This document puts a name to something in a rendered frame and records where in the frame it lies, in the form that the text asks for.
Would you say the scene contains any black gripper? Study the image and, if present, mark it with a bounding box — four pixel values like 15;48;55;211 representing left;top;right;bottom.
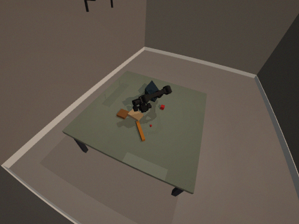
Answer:
133;103;152;113

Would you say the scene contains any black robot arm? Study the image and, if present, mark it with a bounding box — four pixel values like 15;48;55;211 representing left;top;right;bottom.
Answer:
132;85;172;113

